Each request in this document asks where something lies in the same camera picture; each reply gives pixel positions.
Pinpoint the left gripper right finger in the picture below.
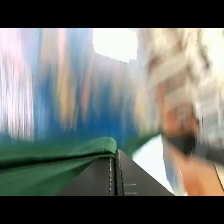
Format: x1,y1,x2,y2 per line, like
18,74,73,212
116,149,174,197

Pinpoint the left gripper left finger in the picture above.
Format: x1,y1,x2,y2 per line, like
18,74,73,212
58,156,117,197

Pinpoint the green garment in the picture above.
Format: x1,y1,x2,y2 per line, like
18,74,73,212
0,132,160,197

